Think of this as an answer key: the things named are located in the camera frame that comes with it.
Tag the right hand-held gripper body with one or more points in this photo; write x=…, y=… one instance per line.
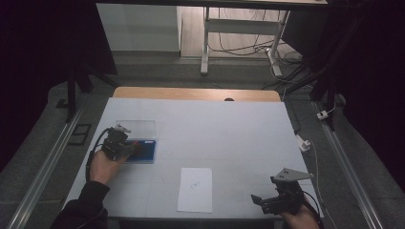
x=286, y=194

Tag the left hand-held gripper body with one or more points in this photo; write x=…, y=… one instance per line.
x=114, y=144

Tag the red stamp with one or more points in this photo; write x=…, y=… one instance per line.
x=135, y=143

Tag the blue ink pad box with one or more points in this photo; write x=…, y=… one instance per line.
x=146, y=149

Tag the person's left hand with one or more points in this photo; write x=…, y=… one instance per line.
x=103, y=168

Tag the person's right hand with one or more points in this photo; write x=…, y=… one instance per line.
x=301, y=219

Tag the white power adapter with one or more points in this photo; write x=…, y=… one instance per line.
x=303, y=143

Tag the white paper sheet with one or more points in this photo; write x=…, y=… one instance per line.
x=195, y=191

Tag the small black floor plate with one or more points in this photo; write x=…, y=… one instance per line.
x=62, y=104

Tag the black metal stand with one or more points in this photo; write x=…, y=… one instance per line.
x=329, y=95
x=71, y=92

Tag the white table cover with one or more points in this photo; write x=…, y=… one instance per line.
x=223, y=133

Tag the wooden table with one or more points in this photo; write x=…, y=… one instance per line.
x=191, y=93

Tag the small white plug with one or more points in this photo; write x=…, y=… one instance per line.
x=322, y=114

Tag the black curtain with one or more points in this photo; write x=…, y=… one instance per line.
x=375, y=79
x=31, y=63

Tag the aluminium rail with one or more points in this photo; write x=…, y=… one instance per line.
x=44, y=168
x=347, y=165

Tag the white desk frame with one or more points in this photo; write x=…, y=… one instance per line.
x=242, y=27

